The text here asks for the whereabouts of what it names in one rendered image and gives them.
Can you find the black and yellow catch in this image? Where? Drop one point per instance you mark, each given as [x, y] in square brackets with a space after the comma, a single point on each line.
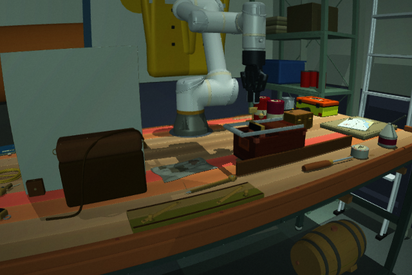
[255, 127]

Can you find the olive chart board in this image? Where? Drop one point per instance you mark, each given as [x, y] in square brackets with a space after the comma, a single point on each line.
[338, 129]

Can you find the orange and green toolbox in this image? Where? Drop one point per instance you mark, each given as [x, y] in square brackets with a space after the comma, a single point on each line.
[317, 106]

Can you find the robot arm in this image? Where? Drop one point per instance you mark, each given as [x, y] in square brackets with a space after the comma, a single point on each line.
[212, 91]

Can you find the olive parallel ruler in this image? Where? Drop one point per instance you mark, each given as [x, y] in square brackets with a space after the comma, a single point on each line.
[193, 210]

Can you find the dark red canister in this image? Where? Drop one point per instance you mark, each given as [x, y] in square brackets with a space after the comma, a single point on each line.
[275, 108]

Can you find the brass dividers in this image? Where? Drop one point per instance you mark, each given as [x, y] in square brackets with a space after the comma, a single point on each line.
[214, 183]

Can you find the dark red wooden nest box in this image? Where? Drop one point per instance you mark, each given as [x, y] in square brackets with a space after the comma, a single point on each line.
[270, 144]

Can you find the red can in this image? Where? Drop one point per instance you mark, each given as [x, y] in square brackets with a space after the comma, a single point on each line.
[305, 79]
[314, 79]

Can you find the wooden barrel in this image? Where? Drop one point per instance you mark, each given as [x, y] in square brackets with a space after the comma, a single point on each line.
[328, 249]

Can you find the grey stained rag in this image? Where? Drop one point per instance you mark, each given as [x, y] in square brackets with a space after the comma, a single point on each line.
[180, 170]

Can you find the large brown cardboard box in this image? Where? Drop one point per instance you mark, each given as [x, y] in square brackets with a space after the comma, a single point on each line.
[312, 19]

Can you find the yellow life jacket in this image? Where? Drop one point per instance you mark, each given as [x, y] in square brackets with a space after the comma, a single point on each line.
[161, 46]

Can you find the dark brown wooden rail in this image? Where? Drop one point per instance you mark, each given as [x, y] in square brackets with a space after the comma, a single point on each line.
[289, 159]

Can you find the silver metal ladder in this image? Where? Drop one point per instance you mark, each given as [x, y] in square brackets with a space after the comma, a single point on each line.
[373, 62]

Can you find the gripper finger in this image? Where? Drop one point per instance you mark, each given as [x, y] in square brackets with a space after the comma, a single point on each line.
[247, 81]
[261, 81]

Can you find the brown leather case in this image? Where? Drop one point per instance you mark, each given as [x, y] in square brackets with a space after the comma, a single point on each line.
[103, 172]

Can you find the stack of folded olive cloths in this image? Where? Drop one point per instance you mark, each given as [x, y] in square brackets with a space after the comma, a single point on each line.
[277, 25]

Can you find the white paper chart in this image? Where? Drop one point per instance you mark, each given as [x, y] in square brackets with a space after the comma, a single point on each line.
[355, 123]

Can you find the green metal shelf unit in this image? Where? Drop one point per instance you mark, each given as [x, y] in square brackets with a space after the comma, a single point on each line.
[354, 46]

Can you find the grey cone oil can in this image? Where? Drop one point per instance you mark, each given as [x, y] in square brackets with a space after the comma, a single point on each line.
[390, 136]

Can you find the small brown cube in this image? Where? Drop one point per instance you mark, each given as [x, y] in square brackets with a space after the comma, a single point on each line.
[34, 187]

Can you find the light brown wooden compass box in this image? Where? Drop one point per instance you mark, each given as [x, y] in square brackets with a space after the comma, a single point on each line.
[299, 118]

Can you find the grey metal frame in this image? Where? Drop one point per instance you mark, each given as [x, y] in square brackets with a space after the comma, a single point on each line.
[235, 129]

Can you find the grey upright panel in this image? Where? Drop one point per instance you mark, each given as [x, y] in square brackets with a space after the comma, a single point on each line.
[64, 94]

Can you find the red canister with white label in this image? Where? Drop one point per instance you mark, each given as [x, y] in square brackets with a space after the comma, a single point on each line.
[262, 107]

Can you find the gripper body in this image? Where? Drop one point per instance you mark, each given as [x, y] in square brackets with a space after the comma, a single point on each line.
[253, 57]

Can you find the grey metal tin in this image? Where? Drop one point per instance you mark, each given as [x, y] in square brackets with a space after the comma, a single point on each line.
[288, 103]

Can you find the blue plastic bin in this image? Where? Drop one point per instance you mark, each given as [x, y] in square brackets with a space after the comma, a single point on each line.
[286, 70]

